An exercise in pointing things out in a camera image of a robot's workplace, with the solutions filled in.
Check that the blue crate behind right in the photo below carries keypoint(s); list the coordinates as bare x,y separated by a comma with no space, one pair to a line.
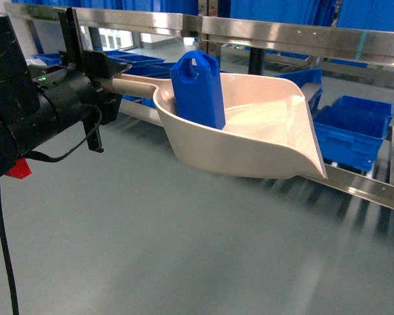
49,59

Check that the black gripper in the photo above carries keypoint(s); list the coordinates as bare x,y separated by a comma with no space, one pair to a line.
63,97

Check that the blue crate front right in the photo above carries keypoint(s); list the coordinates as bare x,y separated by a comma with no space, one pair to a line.
367,105

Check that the blue crate behind left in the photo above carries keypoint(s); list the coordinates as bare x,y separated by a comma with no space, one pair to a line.
140,64

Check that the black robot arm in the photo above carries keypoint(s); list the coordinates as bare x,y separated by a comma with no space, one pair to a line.
15,80

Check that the blue crate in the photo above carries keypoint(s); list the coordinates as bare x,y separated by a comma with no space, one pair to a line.
140,64
367,105
350,137
49,59

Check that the red tag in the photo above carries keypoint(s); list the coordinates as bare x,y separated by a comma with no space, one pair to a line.
21,170

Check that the beige plastic dustpan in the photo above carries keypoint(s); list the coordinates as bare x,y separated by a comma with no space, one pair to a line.
269,131

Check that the blue plastic part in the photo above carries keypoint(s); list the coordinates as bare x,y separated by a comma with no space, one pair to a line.
196,81

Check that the steel roller shelf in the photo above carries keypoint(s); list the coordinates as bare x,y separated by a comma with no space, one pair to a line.
375,47

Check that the blue crate front left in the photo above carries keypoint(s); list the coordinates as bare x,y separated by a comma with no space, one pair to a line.
350,137

